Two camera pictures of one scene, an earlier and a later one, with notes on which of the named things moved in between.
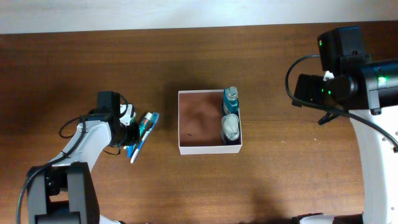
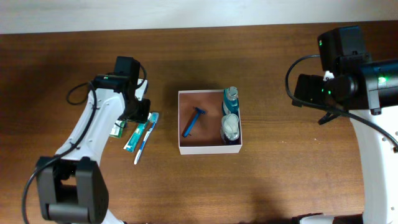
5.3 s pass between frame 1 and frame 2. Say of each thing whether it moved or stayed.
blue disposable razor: moved
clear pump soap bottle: stayed
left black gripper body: moved
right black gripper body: stayed
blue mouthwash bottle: stayed
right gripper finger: stayed
